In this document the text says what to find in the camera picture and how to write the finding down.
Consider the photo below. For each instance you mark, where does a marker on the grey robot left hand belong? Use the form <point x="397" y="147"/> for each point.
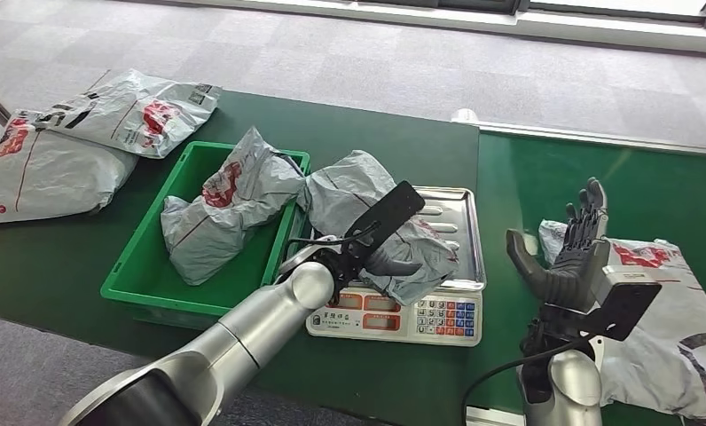
<point x="391" y="267"/>

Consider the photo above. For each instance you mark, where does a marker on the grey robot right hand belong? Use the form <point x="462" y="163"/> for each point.
<point x="570" y="276"/>

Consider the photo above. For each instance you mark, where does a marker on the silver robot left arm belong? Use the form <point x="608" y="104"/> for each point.
<point x="259" y="329"/>

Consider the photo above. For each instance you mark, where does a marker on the green conveyor belt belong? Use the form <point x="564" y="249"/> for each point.
<point x="652" y="194"/>

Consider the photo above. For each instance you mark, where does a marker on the large grey courier package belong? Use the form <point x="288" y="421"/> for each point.
<point x="670" y="353"/>

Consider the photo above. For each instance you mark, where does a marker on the white conveyor end cap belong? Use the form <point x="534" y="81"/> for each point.
<point x="464" y="116"/>

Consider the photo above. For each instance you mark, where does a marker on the grey package with red logo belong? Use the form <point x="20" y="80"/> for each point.
<point x="241" y="188"/>

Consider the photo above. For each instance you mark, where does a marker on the flat grey package with labels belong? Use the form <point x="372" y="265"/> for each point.
<point x="124" y="112"/>

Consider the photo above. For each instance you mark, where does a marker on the big pale grey package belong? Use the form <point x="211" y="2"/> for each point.
<point x="53" y="173"/>

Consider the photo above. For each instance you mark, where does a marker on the white electronic scale body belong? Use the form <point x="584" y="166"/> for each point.
<point x="400" y="323"/>

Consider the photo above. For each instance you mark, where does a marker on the green plastic crate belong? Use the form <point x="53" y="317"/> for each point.
<point x="141" y="276"/>

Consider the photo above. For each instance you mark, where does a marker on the white window sill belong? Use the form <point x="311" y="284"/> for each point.
<point x="388" y="14"/>

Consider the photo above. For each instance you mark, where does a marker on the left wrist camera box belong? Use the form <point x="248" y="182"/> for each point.
<point x="388" y="211"/>

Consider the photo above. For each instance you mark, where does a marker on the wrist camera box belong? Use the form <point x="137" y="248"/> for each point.
<point x="629" y="300"/>
<point x="388" y="211"/>

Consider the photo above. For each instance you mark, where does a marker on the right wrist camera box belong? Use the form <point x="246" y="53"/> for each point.
<point x="629" y="300"/>

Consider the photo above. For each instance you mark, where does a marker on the silver conveyor side rail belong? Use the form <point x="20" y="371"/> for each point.
<point x="491" y="417"/>
<point x="623" y="141"/>

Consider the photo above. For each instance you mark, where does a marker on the dark window frame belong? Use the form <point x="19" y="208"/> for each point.
<point x="623" y="4"/>

